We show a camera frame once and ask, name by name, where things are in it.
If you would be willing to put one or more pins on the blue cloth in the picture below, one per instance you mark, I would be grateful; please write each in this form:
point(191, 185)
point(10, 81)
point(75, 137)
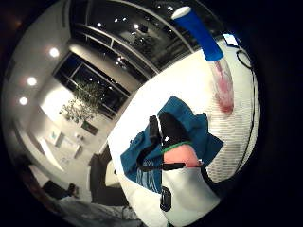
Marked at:
point(202, 135)

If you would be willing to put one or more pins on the dark sofa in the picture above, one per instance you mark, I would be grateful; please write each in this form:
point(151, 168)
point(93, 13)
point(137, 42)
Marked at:
point(101, 186)

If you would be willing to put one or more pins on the large dark window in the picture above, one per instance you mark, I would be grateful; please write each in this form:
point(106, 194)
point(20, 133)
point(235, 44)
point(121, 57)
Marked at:
point(94, 85)

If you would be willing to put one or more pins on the clear bottle with blue label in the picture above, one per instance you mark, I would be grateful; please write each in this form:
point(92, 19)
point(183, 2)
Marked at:
point(202, 38)

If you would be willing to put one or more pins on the green potted plant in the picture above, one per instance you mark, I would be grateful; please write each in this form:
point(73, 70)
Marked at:
point(83, 101)

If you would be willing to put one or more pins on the white flat device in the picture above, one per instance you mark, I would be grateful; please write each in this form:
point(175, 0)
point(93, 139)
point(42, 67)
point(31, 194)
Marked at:
point(230, 39)

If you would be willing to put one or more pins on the round ceiling light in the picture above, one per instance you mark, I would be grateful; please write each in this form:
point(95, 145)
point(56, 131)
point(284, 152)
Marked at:
point(31, 81)
point(54, 52)
point(22, 100)

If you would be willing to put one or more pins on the dark wall picture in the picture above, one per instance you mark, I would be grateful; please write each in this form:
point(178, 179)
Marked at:
point(90, 127)

